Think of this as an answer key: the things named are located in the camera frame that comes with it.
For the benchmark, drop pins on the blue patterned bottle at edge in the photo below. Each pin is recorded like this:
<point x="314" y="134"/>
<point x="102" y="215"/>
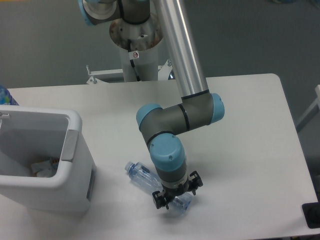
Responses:
<point x="6" y="98"/>

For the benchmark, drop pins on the trash inside trash can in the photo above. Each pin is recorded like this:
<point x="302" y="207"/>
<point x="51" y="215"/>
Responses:
<point x="45" y="169"/>

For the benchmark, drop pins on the clear plastic water bottle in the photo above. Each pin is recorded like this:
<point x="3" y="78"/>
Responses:
<point x="150" y="182"/>

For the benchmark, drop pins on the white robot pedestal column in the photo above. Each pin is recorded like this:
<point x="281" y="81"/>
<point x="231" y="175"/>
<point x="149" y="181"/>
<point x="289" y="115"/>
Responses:
<point x="138" y="48"/>

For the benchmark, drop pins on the white plastic trash can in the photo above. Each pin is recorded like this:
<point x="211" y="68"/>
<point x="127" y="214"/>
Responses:
<point x="33" y="134"/>

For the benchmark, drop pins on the white frame at right edge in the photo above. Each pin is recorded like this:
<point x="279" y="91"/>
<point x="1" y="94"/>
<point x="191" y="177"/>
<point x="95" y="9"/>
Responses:
<point x="310" y="112"/>

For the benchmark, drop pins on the white pedestal base brackets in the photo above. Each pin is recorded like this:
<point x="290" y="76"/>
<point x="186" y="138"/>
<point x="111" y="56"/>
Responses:
<point x="165" y="72"/>

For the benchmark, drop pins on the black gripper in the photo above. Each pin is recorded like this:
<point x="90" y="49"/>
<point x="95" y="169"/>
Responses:
<point x="176" y="188"/>

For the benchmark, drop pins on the black clamp on table edge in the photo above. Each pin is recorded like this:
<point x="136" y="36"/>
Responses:
<point x="311" y="213"/>

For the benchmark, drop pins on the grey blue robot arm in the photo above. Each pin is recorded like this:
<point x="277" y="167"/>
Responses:
<point x="199" y="107"/>

